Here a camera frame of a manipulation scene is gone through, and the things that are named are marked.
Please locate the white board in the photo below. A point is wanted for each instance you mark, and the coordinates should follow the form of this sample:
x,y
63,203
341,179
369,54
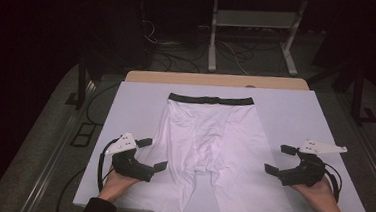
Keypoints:
x,y
135,109

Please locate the person's right hand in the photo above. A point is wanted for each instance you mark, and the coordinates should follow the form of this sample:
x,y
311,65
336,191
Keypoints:
x,y
321,199

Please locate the person's left hand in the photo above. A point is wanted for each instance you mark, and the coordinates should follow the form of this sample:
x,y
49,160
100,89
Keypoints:
x,y
117,184

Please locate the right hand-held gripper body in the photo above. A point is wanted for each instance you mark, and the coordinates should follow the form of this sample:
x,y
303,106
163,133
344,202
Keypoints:
x,y
306,171

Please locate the wooden table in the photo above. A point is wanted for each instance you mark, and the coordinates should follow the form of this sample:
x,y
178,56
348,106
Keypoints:
x,y
191,78

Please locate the grey metal table frame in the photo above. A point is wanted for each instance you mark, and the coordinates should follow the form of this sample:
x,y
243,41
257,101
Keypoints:
x,y
255,19

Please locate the black floor socket frame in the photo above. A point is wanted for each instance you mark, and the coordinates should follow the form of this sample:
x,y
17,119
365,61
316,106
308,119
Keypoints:
x,y
75,141

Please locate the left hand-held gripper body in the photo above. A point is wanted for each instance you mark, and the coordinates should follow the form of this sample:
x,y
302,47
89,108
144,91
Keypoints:
x,y
128,167

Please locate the white shorts with black waistband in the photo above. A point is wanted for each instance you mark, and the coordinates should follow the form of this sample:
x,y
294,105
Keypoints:
x,y
213,148

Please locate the black metal stand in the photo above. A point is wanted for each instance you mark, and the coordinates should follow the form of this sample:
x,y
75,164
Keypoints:
x,y
81,85
358,94

